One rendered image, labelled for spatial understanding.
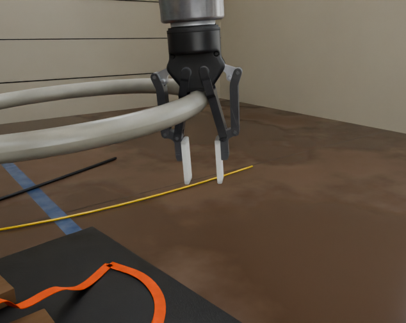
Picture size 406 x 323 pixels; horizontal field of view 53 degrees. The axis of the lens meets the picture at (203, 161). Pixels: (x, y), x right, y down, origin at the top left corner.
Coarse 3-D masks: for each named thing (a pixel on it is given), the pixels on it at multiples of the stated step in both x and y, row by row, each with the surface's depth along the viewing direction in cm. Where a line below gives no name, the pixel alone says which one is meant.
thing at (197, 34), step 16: (176, 32) 55; (192, 32) 54; (208, 32) 55; (176, 48) 56; (192, 48) 55; (208, 48) 55; (176, 64) 58; (192, 64) 58; (208, 64) 58; (224, 64) 58; (176, 80) 59; (192, 80) 59
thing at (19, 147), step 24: (0, 96) 79; (24, 96) 81; (48, 96) 84; (72, 96) 85; (192, 96) 56; (96, 120) 45; (120, 120) 45; (144, 120) 47; (168, 120) 50; (0, 144) 41; (24, 144) 41; (48, 144) 42; (72, 144) 43; (96, 144) 44
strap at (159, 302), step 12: (108, 264) 194; (96, 276) 184; (144, 276) 184; (48, 288) 159; (60, 288) 161; (72, 288) 169; (84, 288) 173; (156, 288) 175; (0, 300) 137; (36, 300) 152; (156, 300) 168; (156, 312) 160
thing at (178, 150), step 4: (172, 132) 62; (172, 136) 62; (176, 144) 63; (180, 144) 63; (176, 148) 63; (180, 148) 63; (176, 152) 63; (180, 152) 63; (176, 156) 63; (180, 156) 63; (180, 160) 64
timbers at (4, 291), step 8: (0, 280) 170; (0, 288) 165; (8, 288) 165; (0, 296) 161; (8, 296) 164; (0, 304) 162; (40, 312) 149; (16, 320) 145; (24, 320) 145; (32, 320) 145; (40, 320) 145; (48, 320) 145
